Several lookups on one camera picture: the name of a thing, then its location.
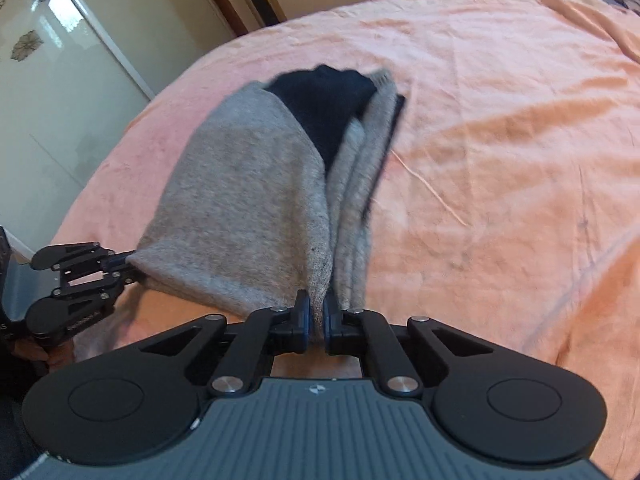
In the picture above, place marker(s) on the pink bed blanket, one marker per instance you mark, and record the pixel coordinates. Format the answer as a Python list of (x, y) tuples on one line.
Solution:
[(500, 110)]

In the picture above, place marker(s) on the person's left hand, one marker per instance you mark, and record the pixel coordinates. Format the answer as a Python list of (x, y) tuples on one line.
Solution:
[(57, 355)]

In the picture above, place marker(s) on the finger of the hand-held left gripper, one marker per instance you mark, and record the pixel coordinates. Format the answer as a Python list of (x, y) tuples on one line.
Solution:
[(75, 256), (70, 315)]

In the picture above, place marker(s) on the pink loose thread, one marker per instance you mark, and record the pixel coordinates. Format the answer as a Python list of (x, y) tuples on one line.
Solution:
[(430, 187)]

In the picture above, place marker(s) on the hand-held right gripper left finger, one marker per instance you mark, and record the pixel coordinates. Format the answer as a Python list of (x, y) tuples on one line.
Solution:
[(300, 325)]

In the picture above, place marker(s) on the navy and grey knit garment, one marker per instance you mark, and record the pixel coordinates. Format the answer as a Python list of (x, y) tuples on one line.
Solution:
[(240, 185)]

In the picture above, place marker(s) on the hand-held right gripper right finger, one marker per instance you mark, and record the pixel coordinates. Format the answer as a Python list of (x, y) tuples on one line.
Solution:
[(332, 330)]

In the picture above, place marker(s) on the white wardrobe door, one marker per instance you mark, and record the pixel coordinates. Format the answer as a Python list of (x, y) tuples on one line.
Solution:
[(75, 85)]

